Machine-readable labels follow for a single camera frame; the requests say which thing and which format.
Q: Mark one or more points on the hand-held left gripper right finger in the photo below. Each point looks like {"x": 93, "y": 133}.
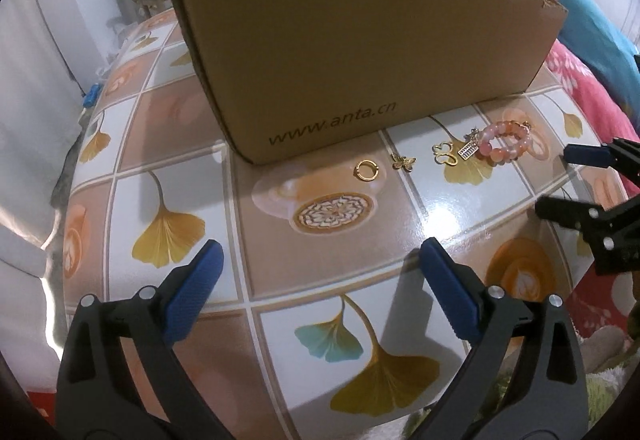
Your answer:
{"x": 450, "y": 290}

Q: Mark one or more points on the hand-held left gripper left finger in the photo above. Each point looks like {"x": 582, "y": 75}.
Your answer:
{"x": 192, "y": 290}

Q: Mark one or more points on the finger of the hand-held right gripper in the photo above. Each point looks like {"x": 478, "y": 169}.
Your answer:
{"x": 590, "y": 155}
{"x": 565, "y": 211}

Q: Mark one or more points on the gold abacus charm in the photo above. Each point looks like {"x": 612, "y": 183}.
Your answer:
{"x": 467, "y": 151}

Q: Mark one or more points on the gold butterfly charm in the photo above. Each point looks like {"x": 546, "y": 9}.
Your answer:
{"x": 401, "y": 162}

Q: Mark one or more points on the gold clover outline charm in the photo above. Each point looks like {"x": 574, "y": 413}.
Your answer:
{"x": 439, "y": 149}

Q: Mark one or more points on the brown cardboard box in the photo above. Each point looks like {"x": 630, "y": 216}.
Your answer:
{"x": 350, "y": 45}

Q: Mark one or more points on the pink floral blanket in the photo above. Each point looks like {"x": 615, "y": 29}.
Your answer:
{"x": 575, "y": 75}

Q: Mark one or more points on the blue plush pillow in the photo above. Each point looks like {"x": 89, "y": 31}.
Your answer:
{"x": 600, "y": 35}

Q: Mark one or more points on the green fluffy blanket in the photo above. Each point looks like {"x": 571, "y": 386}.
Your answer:
{"x": 607, "y": 385}

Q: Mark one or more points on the grey fuzzy rug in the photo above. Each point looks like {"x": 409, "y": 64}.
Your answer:
{"x": 67, "y": 180}

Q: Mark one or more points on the small blue object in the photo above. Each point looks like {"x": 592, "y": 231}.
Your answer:
{"x": 91, "y": 96}

